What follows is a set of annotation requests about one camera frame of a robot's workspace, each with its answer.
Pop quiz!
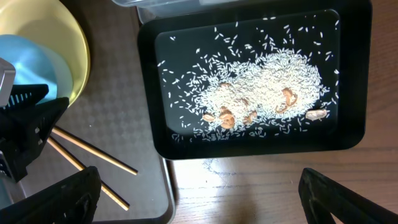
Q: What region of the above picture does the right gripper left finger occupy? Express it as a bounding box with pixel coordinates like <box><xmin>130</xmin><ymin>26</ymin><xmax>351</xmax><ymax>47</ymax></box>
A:
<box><xmin>1</xmin><ymin>166</ymin><xmax>101</xmax><ymax>224</ymax></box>

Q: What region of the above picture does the clear plastic bin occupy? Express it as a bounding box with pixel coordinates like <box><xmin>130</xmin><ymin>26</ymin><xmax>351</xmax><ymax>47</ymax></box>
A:
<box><xmin>112</xmin><ymin>0</ymin><xmax>244</xmax><ymax>24</ymax></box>

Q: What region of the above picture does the yellow plate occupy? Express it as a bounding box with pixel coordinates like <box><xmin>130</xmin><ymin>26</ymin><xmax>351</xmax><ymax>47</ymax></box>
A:
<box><xmin>1</xmin><ymin>0</ymin><xmax>90</xmax><ymax>105</ymax></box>

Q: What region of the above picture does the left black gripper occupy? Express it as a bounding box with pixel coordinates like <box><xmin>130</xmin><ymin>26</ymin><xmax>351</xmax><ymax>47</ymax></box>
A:
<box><xmin>1</xmin><ymin>84</ymin><xmax>69</xmax><ymax>183</ymax></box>

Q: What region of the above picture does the brown serving tray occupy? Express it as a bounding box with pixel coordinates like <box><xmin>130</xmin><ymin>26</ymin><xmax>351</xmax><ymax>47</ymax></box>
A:
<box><xmin>0</xmin><ymin>0</ymin><xmax>177</xmax><ymax>224</ymax></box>

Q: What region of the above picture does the wooden chopstick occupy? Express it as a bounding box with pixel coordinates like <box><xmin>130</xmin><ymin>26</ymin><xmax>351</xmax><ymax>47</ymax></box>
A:
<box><xmin>52</xmin><ymin>128</ymin><xmax>138</xmax><ymax>175</ymax></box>
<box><xmin>47</xmin><ymin>137</ymin><xmax>129</xmax><ymax>211</ymax></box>

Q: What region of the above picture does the light blue bowl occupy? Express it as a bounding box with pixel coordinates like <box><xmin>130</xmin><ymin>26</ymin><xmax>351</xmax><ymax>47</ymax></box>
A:
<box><xmin>1</xmin><ymin>34</ymin><xmax>73</xmax><ymax>103</ymax></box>

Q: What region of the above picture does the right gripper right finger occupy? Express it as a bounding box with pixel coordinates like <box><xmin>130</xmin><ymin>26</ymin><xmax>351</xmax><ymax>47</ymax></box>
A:
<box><xmin>298</xmin><ymin>168</ymin><xmax>397</xmax><ymax>223</ymax></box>

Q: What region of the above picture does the rice pile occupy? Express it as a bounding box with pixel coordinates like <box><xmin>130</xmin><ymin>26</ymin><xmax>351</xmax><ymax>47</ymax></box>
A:
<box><xmin>157</xmin><ymin>15</ymin><xmax>341</xmax><ymax>142</ymax></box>

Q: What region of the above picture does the black waste tray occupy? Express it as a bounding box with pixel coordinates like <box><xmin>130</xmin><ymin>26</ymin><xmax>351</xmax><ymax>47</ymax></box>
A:
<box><xmin>137</xmin><ymin>0</ymin><xmax>373</xmax><ymax>160</ymax></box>

